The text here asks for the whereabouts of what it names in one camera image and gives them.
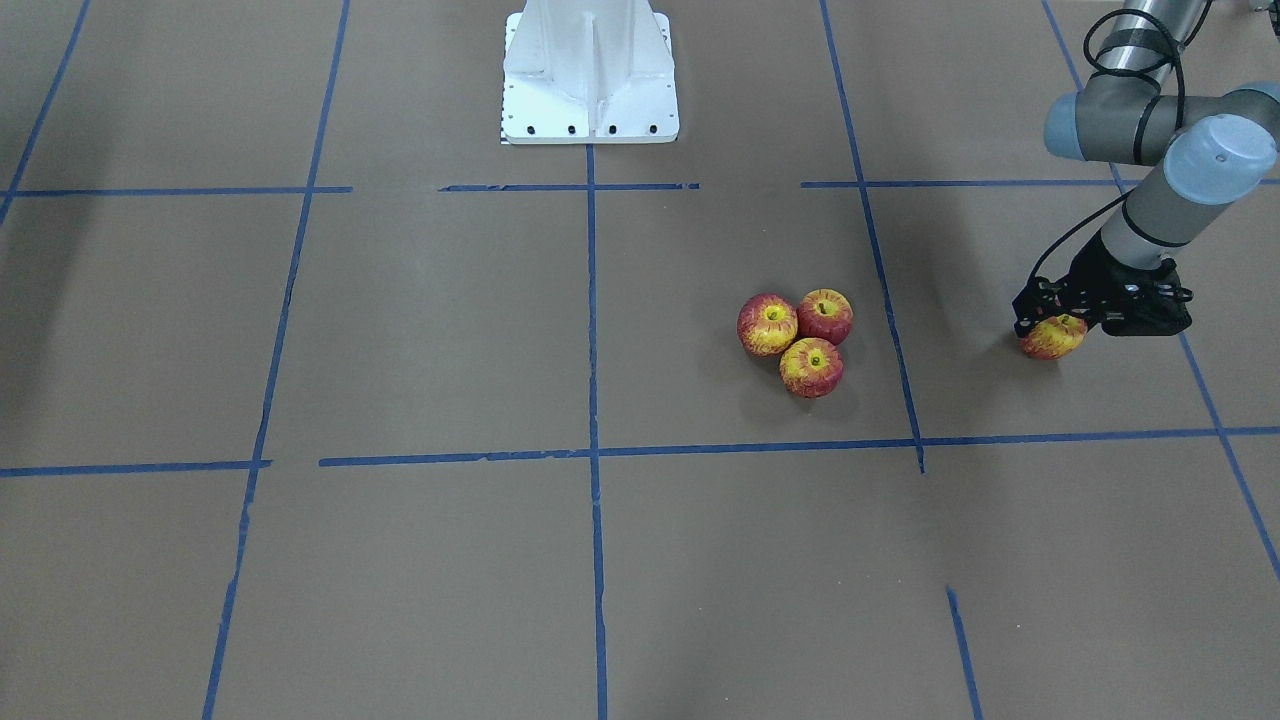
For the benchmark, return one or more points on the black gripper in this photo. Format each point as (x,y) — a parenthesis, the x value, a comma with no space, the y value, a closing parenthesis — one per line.
(1097,278)

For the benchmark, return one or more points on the lone red yellow apple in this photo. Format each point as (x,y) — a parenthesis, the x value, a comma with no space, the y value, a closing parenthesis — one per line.
(1054,337)

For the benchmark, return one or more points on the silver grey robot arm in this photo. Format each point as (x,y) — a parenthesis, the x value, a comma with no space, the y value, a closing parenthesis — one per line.
(1202,155)

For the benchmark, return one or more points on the red yellow apple rear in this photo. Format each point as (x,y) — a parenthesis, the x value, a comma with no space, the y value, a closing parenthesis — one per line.
(825,314)

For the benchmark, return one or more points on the red yellow apple front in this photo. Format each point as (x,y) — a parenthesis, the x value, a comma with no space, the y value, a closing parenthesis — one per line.
(811,368)

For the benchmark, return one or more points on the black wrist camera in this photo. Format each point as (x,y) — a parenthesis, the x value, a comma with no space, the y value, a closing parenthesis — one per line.
(1147,302)

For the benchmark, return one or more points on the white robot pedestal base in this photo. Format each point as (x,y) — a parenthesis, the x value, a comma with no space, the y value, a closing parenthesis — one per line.
(588,72)

